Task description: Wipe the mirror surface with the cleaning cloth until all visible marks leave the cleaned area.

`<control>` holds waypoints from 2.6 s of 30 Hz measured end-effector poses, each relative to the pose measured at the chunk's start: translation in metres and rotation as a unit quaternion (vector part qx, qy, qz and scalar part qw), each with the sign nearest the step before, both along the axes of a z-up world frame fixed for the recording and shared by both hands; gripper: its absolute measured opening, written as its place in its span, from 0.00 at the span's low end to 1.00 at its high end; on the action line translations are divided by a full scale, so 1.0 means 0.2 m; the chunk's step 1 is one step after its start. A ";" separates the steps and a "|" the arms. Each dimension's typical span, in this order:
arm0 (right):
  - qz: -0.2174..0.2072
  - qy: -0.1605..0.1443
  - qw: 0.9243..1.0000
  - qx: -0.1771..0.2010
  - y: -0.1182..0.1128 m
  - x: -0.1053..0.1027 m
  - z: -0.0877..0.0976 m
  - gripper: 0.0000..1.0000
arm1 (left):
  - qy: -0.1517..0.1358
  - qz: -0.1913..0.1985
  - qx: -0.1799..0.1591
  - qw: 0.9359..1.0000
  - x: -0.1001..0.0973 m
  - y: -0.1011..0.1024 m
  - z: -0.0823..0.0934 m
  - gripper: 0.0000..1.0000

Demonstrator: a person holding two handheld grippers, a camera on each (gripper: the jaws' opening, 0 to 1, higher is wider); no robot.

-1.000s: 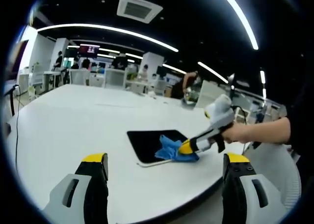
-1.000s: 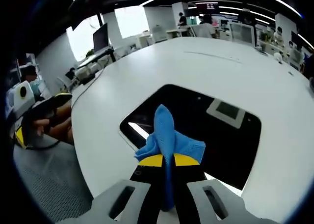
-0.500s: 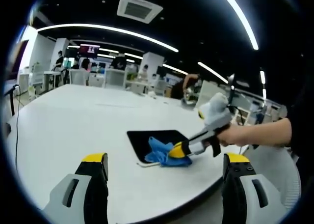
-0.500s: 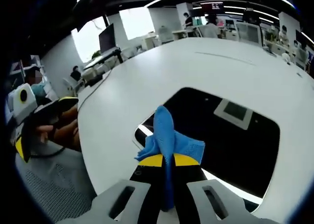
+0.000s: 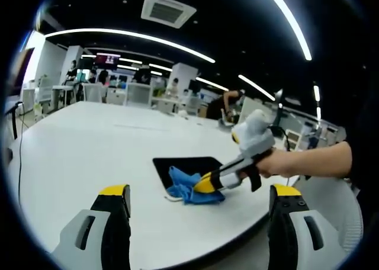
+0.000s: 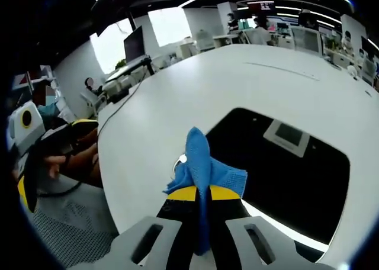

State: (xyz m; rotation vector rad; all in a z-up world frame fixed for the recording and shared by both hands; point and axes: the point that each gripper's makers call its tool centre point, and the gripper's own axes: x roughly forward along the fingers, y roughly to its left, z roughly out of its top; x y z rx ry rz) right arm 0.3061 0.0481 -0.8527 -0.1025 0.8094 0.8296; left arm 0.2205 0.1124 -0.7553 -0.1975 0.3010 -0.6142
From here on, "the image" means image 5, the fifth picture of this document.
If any red wall screen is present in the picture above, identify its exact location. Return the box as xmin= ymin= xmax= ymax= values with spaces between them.
xmin=95 ymin=53 xmax=121 ymax=66

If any short ceiling light strip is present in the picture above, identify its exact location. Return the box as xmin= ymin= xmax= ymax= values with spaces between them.
xmin=237 ymin=74 xmax=277 ymax=102

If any person's body in black shirt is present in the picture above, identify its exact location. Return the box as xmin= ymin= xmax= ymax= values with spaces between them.
xmin=343 ymin=86 xmax=379 ymax=241

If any black desk lamp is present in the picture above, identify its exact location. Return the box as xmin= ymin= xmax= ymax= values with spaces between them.
xmin=272 ymin=88 xmax=285 ymax=129

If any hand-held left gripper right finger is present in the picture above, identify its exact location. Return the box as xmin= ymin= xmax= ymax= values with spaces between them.
xmin=267 ymin=184 xmax=346 ymax=270

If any grey object on table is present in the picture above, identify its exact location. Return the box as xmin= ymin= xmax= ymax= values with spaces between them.
xmin=218 ymin=115 xmax=238 ymax=129

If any ceiling air conditioner vent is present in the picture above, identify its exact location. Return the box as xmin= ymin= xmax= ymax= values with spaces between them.
xmin=140 ymin=0 xmax=197 ymax=30

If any white partition panel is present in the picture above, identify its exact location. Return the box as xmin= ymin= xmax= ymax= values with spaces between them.
xmin=240 ymin=96 xmax=280 ymax=126

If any person's right hand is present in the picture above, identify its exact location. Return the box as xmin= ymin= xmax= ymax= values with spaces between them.
xmin=255 ymin=147 xmax=294 ymax=179

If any black cable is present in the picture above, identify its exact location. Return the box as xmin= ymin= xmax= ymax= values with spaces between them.
xmin=11 ymin=102 xmax=25 ymax=201

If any long curved ceiling light strip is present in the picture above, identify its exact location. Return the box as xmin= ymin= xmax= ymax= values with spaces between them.
xmin=45 ymin=28 xmax=216 ymax=64

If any black mat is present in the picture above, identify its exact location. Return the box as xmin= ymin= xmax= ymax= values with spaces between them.
xmin=152 ymin=156 xmax=225 ymax=191

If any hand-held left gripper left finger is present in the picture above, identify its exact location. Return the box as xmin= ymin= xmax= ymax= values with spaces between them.
xmin=51 ymin=184 xmax=132 ymax=270

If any blue cleaning cloth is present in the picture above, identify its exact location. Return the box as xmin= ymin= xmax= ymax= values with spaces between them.
xmin=165 ymin=166 xmax=226 ymax=206

